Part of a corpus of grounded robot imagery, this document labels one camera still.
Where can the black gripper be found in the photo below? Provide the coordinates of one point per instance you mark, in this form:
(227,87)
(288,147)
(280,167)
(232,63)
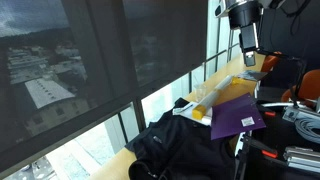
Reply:
(249,43)

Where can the black vest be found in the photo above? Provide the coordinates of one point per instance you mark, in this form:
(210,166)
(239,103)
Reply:
(176,148)

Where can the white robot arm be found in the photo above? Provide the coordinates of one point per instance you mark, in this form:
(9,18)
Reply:
(247,16)

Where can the dark booklet on table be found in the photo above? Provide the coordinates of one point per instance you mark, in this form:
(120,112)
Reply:
(252,75)

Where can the orange chair far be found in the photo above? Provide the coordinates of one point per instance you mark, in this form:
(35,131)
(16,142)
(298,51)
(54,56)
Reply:
(270,61)

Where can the orange chair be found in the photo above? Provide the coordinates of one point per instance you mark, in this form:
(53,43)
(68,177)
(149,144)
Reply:
(270,61)
(310,86)

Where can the clear plastic cup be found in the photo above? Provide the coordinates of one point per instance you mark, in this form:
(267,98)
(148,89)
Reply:
(200,92)

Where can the orange chair right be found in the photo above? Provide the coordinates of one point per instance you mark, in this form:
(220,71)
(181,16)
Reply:
(310,86)

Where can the grey box with label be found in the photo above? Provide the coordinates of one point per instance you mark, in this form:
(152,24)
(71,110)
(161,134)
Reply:
(291,114)

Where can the white paper under tube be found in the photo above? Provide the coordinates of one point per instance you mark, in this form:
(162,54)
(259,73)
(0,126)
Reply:
(186,112)

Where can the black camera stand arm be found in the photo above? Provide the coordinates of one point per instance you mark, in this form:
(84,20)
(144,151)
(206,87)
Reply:
(275,86)

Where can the black clamp orange handle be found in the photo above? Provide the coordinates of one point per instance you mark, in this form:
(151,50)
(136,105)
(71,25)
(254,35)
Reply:
(248,142)

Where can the aluminium rail bracket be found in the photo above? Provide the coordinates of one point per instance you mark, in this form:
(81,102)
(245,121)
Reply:
(302,158)

